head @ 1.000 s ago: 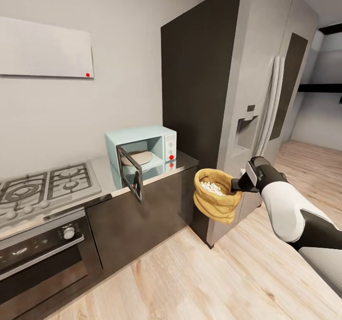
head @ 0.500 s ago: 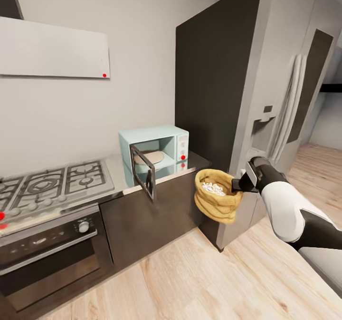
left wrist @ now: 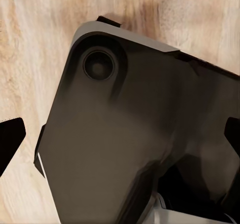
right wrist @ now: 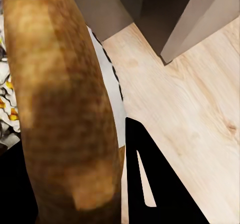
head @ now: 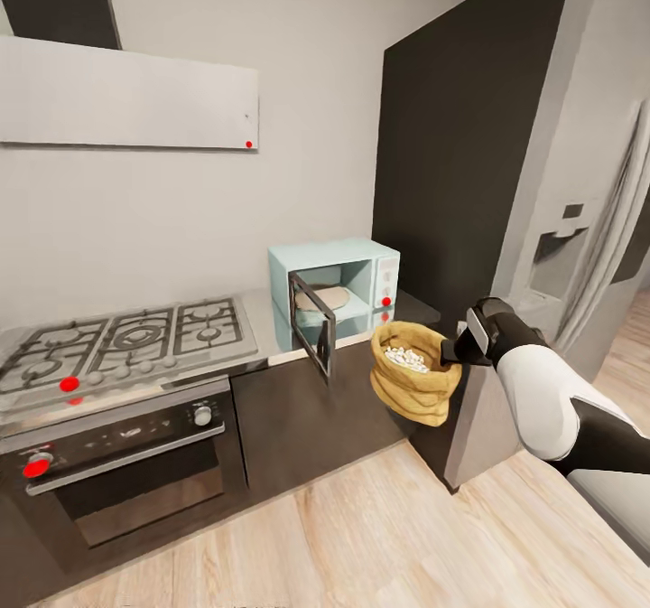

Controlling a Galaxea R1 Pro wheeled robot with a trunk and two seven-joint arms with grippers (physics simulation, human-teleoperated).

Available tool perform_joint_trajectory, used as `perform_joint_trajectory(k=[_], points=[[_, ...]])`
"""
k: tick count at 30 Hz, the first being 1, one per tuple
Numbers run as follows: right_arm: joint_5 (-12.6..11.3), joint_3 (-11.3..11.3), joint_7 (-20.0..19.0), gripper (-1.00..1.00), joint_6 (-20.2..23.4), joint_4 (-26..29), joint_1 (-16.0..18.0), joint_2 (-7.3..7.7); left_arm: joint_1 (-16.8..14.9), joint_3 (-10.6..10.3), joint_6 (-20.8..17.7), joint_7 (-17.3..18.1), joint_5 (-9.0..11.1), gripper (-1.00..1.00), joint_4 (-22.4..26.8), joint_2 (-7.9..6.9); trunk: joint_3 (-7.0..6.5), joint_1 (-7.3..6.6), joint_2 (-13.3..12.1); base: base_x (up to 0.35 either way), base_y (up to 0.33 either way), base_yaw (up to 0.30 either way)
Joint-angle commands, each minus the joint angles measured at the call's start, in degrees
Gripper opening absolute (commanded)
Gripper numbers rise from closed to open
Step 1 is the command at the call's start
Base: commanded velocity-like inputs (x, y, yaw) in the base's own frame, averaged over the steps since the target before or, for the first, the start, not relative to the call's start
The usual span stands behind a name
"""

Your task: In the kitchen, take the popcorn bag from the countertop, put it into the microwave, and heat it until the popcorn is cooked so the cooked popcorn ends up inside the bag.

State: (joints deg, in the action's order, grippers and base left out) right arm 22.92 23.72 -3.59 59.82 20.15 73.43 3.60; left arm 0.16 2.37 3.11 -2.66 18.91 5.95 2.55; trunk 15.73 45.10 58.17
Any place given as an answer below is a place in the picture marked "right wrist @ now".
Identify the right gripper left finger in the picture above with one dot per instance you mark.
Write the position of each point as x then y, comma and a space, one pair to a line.
17, 200

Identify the popcorn bag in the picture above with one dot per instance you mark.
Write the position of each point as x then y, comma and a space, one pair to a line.
71, 112

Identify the fridge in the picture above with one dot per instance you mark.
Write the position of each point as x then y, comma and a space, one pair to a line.
174, 26

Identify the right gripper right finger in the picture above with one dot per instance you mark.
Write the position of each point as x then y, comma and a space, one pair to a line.
174, 204

